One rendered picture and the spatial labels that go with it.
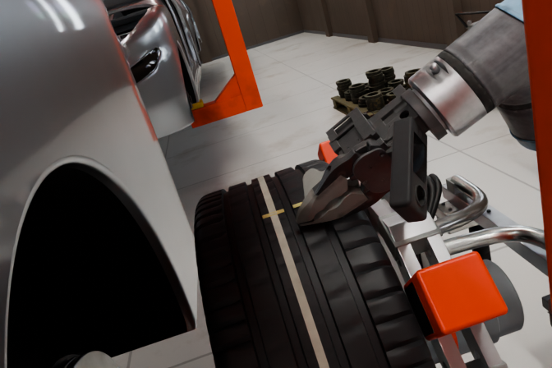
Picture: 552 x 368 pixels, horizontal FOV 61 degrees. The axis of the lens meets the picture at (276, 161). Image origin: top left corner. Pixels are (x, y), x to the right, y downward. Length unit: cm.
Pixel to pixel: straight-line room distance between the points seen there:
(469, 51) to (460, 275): 24
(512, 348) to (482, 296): 152
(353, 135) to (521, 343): 160
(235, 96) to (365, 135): 376
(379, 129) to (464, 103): 10
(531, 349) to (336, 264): 155
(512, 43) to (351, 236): 28
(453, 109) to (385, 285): 21
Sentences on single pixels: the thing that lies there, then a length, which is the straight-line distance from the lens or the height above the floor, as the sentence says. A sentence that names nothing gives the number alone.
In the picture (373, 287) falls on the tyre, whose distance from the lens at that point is 56.
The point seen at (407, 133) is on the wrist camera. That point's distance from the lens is 54.
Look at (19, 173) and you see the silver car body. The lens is 59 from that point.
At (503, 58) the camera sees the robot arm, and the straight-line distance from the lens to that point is 56.
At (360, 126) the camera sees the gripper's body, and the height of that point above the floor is 127.
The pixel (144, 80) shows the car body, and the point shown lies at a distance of 312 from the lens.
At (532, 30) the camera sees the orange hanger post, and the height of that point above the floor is 141.
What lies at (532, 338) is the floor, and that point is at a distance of 211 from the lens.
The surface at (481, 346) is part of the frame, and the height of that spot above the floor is 100.
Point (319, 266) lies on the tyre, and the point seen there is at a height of 113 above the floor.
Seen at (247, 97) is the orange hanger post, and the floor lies 64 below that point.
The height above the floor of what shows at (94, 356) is 97.
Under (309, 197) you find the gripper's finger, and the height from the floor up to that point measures 120.
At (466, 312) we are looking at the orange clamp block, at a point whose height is 109.
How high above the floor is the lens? 144
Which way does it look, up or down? 19 degrees down
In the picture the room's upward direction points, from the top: 17 degrees counter-clockwise
